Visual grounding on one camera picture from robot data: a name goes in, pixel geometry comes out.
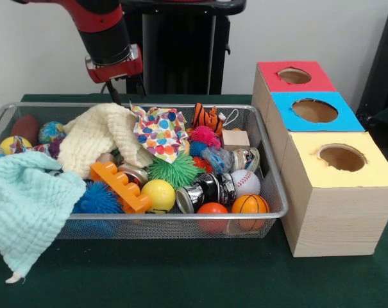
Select white baseball toy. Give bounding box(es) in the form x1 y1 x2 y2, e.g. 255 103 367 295
230 169 262 198

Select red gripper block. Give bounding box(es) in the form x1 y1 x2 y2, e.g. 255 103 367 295
85 44 148 105

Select cream waffle cloth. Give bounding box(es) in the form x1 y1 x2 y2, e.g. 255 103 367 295
57 101 155 179

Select red orange ball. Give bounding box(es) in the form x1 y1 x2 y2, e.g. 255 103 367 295
197 202 230 234

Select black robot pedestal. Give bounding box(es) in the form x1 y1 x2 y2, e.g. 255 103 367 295
119 0 248 96

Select dark green table cloth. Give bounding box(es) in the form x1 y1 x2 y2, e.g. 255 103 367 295
0 92 388 308

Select black floor stand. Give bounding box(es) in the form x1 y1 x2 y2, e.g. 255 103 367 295
356 5 388 119

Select orange basketball toy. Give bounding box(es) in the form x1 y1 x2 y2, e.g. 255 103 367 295
232 194 271 231

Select orange toy brick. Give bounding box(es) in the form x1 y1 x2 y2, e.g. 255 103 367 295
90 160 153 214

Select clear mesh bin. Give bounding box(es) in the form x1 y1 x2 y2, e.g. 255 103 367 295
0 101 290 240

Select polka dot paper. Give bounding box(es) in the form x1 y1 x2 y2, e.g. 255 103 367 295
129 101 190 164

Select yellow smiley ball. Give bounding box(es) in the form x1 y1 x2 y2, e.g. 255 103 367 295
141 178 176 214

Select blue spiky ball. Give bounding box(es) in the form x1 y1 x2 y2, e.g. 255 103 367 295
72 180 126 214

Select side table green cloth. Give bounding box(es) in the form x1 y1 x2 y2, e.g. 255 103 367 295
360 101 388 129

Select mint green cloth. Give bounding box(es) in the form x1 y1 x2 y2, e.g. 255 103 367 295
0 150 87 284

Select green spiky ball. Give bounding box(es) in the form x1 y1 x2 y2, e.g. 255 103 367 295
148 152 205 190

